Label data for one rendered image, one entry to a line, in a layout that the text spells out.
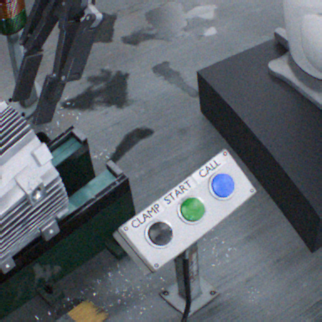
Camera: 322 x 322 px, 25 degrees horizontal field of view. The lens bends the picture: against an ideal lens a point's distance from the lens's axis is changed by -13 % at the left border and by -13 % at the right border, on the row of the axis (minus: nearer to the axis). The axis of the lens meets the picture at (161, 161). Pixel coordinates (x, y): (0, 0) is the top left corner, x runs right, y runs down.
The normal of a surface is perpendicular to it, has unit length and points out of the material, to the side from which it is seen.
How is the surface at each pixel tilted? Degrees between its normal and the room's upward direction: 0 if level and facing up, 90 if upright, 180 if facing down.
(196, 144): 0
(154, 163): 0
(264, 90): 2
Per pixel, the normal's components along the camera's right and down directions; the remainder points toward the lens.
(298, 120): -0.11, -0.62
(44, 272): 0.65, 0.56
